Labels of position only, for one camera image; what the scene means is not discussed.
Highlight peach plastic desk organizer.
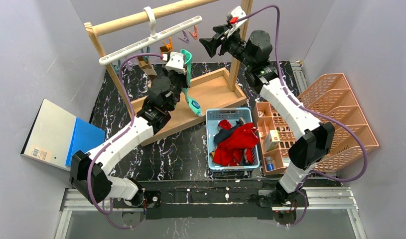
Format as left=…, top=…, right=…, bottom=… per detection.
left=253, top=73, right=379, bottom=175

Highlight white plastic clip hanger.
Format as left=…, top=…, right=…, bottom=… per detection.
left=99, top=6, right=202, bottom=65

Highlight mint green patterned sock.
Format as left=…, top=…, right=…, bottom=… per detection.
left=180, top=49, right=202, bottom=117

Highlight teal clothespin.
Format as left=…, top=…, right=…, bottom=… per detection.
left=137, top=46, right=150, bottom=64
left=112, top=60, right=121, bottom=75

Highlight white cardboard box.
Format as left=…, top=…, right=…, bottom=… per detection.
left=263, top=129, right=280, bottom=152

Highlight dark navy sock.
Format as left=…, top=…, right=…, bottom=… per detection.
left=214, top=120, right=256, bottom=166

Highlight grey metal rail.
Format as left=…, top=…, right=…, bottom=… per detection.
left=290, top=60, right=308, bottom=93

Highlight beige brown sock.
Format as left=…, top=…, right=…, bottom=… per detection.
left=159, top=46, right=173, bottom=54
left=137, top=57, right=157, bottom=81

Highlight beige brown sock left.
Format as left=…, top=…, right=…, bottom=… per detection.
left=137, top=57, right=157, bottom=81

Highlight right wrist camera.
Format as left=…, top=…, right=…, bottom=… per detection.
left=225, top=6, right=246, bottom=38

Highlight lilac clothespin right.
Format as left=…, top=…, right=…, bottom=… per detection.
left=178, top=30, right=190, bottom=44

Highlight beige brown sock right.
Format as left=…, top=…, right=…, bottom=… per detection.
left=159, top=46, right=173, bottom=54

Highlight lilac clothespin left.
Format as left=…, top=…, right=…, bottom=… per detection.
left=125, top=59, right=134, bottom=71

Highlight orange clothespin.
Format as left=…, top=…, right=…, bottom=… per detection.
left=162, top=37, right=173, bottom=49

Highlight coral clothespin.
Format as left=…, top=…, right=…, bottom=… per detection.
left=188, top=25, right=198, bottom=40

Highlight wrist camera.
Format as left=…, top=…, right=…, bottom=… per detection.
left=162, top=52, right=186, bottom=75
left=225, top=6, right=246, bottom=38

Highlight light blue perforated basket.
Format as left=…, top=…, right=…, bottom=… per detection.
left=206, top=108, right=260, bottom=173

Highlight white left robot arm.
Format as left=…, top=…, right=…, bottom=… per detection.
left=70, top=70, right=190, bottom=204

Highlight red sock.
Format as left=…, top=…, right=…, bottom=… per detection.
left=212, top=119, right=260, bottom=167

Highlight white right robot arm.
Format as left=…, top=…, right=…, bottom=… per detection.
left=199, top=24, right=335, bottom=197

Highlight wooden drying rack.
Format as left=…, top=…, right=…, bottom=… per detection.
left=84, top=0, right=247, bottom=146

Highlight blue capped bottle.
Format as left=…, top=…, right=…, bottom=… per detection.
left=265, top=156, right=274, bottom=171

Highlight teal clothespin far left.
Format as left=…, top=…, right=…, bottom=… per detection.
left=112, top=60, right=121, bottom=75

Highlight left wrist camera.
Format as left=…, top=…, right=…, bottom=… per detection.
left=162, top=52, right=186, bottom=75

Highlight lilac clothespin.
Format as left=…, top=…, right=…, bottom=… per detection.
left=178, top=30, right=190, bottom=44
left=125, top=59, right=134, bottom=71

